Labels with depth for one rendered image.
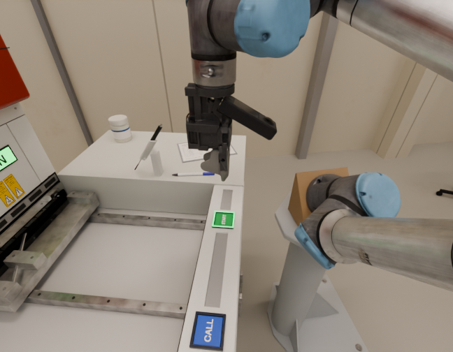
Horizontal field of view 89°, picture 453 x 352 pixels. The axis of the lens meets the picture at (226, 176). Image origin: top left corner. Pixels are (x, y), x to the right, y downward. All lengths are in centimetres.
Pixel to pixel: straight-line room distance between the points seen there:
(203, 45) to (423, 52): 27
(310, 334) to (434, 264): 123
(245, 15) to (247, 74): 206
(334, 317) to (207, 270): 118
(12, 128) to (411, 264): 90
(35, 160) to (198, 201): 50
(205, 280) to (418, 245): 36
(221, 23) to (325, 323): 151
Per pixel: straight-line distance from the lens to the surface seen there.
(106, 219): 89
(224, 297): 51
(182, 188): 78
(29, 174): 89
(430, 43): 35
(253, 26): 29
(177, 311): 63
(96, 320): 71
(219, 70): 40
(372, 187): 63
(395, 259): 41
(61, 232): 86
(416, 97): 303
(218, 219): 62
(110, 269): 77
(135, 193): 85
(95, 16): 233
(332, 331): 160
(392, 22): 36
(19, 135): 87
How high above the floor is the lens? 142
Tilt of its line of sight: 36 degrees down
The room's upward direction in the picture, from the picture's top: straight up
